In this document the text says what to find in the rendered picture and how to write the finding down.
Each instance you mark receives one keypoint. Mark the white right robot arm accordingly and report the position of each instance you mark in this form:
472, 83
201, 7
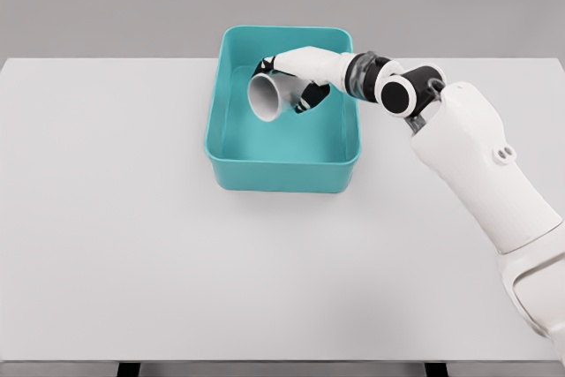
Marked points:
463, 138

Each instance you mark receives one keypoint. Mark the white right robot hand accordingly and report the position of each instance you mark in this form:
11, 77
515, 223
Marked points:
304, 63

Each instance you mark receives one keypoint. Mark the white paper cup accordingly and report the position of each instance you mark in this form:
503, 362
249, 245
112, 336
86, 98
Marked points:
270, 95

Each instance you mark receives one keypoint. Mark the teal plastic basket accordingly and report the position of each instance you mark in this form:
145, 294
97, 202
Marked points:
282, 165

